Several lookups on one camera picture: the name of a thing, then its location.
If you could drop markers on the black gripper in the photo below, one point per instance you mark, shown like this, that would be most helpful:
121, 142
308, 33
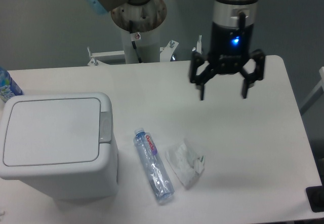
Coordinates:
232, 30

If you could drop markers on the white plastic trash can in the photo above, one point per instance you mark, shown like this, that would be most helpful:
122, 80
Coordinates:
62, 145

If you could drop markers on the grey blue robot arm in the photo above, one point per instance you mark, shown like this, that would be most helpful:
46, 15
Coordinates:
106, 6

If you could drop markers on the crumpled clear plastic wrapper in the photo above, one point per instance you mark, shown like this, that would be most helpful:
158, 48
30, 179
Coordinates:
187, 160

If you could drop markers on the clear empty plastic bottle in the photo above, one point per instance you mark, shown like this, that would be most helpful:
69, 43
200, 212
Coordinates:
153, 166

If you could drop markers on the black table clamp block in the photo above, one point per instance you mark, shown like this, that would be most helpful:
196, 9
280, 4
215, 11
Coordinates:
315, 198

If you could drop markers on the blue labelled drink bottle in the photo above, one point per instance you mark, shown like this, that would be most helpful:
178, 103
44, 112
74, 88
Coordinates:
9, 88

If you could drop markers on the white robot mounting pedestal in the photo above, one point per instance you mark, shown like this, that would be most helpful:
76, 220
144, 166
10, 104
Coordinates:
140, 33

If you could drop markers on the white frame at right edge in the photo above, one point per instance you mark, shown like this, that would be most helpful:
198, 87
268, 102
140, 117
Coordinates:
313, 95

